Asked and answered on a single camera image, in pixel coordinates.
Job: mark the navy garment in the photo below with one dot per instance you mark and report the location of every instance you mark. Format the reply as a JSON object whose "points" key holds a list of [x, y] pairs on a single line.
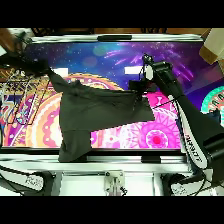
{"points": [[213, 117]]}

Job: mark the black T-shirt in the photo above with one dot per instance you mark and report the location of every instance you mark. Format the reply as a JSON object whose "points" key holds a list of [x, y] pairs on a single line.
{"points": [[100, 110]]}

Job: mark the cardboard box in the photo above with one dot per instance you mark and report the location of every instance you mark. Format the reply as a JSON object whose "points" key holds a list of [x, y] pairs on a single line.
{"points": [[213, 46]]}

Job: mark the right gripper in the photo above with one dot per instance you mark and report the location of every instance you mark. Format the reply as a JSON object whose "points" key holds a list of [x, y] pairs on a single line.
{"points": [[141, 86]]}

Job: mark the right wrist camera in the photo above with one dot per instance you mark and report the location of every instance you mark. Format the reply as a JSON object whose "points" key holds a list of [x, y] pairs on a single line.
{"points": [[147, 63]]}

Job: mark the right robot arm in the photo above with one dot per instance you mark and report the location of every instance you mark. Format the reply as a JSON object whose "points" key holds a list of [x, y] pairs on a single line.
{"points": [[191, 120]]}

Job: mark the silver frame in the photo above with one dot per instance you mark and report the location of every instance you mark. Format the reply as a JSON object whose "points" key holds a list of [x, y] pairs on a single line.
{"points": [[100, 168]]}

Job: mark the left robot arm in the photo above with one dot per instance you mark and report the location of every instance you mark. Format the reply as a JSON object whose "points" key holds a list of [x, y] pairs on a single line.
{"points": [[23, 65]]}

